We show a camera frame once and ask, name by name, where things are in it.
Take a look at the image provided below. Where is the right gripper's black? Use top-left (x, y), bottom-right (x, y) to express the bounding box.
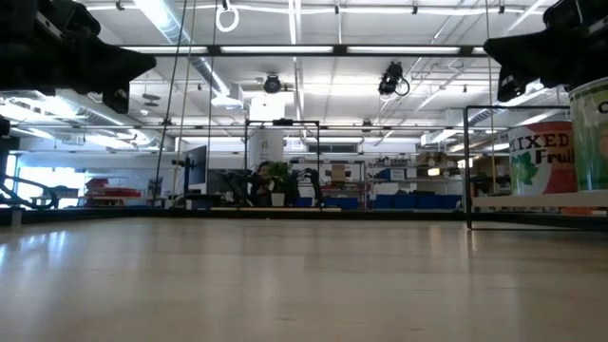
top-left (484, 0), bottom-right (608, 104)

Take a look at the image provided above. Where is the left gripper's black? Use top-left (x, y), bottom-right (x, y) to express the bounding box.
top-left (0, 0), bottom-right (158, 115)

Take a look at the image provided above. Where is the white mixed fruit can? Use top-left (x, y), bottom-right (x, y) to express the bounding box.
top-left (507, 120), bottom-right (579, 197)

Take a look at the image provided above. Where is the pale green oranges can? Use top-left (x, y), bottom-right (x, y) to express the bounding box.
top-left (568, 77), bottom-right (608, 192)

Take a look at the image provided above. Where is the black computer monitor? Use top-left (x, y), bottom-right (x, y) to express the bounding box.
top-left (182, 144), bottom-right (209, 197)

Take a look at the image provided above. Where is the person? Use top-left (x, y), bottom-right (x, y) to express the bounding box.
top-left (250, 160), bottom-right (282, 208)

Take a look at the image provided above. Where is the potted green plant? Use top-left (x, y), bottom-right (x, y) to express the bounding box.
top-left (267, 161), bottom-right (294, 208)

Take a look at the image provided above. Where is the black hanging cable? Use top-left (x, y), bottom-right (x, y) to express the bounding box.
top-left (150, 0), bottom-right (190, 209)

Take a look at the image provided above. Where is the white cable loop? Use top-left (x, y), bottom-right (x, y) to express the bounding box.
top-left (215, 0), bottom-right (240, 34)

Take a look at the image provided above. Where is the wooden shelf with black frame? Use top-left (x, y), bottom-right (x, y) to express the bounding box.
top-left (463, 104), bottom-right (608, 233)

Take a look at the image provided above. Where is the black hanging camera with cable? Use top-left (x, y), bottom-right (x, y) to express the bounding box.
top-left (377, 60), bottom-right (410, 100)

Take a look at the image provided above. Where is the black table border rail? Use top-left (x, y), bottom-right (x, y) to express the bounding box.
top-left (0, 206), bottom-right (608, 233)

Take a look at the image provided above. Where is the black round camera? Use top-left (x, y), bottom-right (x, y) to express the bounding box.
top-left (262, 73), bottom-right (283, 95)

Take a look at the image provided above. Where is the black table frame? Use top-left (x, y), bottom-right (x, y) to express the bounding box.
top-left (118, 44), bottom-right (488, 59)

